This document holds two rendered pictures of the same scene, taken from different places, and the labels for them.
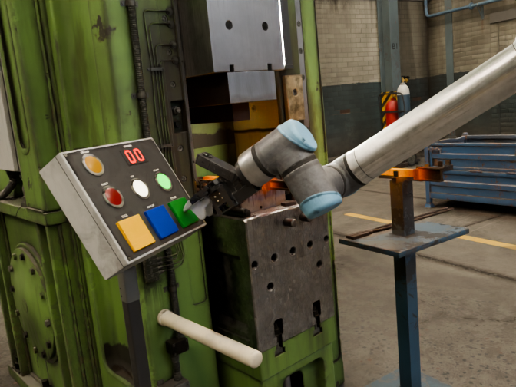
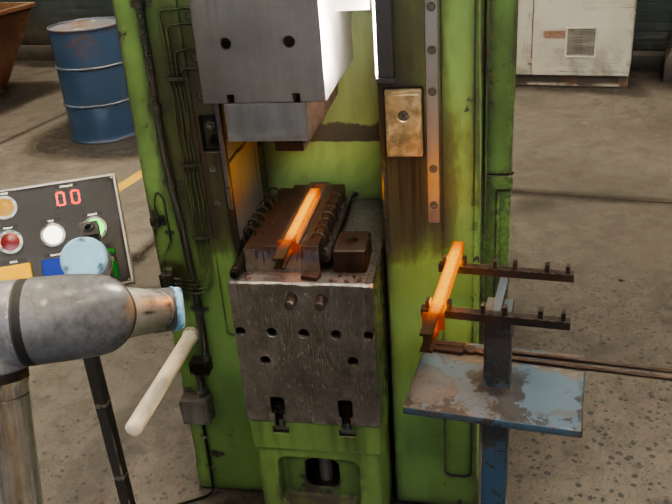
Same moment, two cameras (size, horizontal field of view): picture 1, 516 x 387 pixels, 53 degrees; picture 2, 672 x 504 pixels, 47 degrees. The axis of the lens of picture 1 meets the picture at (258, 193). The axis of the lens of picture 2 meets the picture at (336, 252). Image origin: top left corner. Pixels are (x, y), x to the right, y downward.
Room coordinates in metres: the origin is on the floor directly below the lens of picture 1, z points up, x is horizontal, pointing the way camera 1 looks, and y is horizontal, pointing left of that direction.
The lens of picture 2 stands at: (0.70, -1.54, 1.85)
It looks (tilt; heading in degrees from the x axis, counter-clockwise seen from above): 26 degrees down; 53
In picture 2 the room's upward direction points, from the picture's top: 4 degrees counter-clockwise
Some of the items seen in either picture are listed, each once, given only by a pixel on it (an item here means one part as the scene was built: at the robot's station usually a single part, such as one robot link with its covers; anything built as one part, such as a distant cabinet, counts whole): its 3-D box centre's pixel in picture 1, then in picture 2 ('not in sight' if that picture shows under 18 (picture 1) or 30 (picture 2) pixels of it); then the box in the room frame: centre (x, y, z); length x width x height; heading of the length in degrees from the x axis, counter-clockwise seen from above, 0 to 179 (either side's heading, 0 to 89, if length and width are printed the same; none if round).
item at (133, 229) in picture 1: (134, 233); (17, 280); (1.11, 0.28, 1.01); 0.07 x 0.05 x 0.07; 156
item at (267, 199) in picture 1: (224, 192); (298, 223); (1.84, 0.12, 0.96); 0.42 x 0.20 x 0.09; 41
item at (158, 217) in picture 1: (160, 222); (59, 272); (1.20, 0.24, 1.01); 0.07 x 0.05 x 0.07; 156
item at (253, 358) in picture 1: (206, 336); (164, 379); (1.39, 0.19, 0.62); 0.44 x 0.05 x 0.05; 41
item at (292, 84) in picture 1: (293, 97); (404, 123); (1.99, -0.17, 1.27); 0.09 x 0.02 x 0.17; 131
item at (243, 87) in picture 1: (213, 91); (286, 98); (1.84, 0.12, 1.32); 0.42 x 0.20 x 0.10; 41
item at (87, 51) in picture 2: not in sight; (96, 80); (3.08, 4.55, 0.44); 0.59 x 0.59 x 0.88
